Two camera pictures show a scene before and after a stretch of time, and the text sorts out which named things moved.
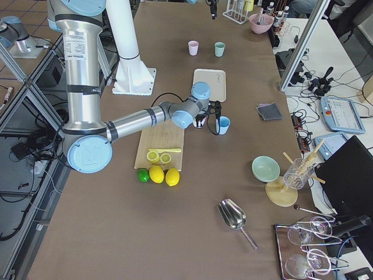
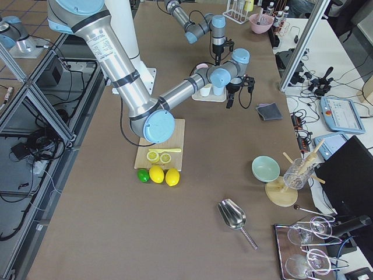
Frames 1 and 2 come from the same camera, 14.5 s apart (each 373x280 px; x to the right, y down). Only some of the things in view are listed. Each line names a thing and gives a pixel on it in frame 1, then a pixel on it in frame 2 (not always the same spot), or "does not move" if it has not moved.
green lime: [143, 175] does not move
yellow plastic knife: [162, 150] does not move
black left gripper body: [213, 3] -> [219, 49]
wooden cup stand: [277, 192] does not move
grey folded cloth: [269, 111] does not move
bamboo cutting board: [165, 135] does not move
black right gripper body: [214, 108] -> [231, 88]
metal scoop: [234, 216] does not move
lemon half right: [165, 158] does not move
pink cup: [193, 47] -> [201, 65]
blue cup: [222, 123] -> [218, 91]
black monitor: [347, 180] does not move
